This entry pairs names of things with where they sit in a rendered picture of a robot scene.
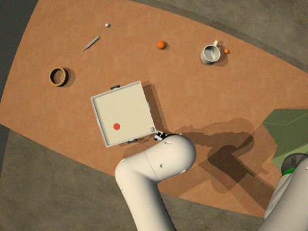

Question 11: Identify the orange ball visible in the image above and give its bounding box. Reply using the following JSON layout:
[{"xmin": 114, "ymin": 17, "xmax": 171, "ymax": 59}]
[{"xmin": 157, "ymin": 41, "xmax": 166, "ymax": 49}]

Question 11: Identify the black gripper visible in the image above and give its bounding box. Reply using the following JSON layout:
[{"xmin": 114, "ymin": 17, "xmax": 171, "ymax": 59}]
[{"xmin": 154, "ymin": 132, "xmax": 166, "ymax": 141}]

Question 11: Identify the white mug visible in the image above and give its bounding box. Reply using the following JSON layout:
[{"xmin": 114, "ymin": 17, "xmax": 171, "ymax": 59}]
[{"xmin": 201, "ymin": 40, "xmax": 221, "ymax": 65}]

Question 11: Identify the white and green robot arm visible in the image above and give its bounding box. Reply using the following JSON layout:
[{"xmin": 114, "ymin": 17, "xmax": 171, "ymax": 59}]
[{"xmin": 115, "ymin": 133, "xmax": 308, "ymax": 231}]

